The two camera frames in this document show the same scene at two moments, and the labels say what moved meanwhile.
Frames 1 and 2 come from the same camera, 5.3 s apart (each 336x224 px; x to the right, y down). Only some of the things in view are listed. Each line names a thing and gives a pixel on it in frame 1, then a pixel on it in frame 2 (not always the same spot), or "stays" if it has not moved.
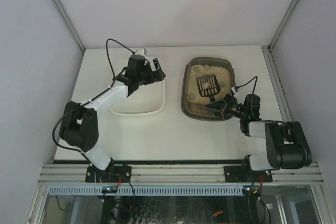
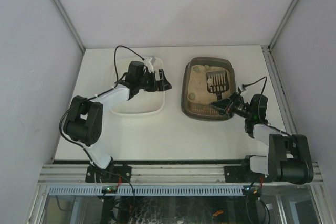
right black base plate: (242, 174) stays
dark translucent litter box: (205, 80) stays
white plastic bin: (145, 99) stays
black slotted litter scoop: (208, 86) to (218, 82)
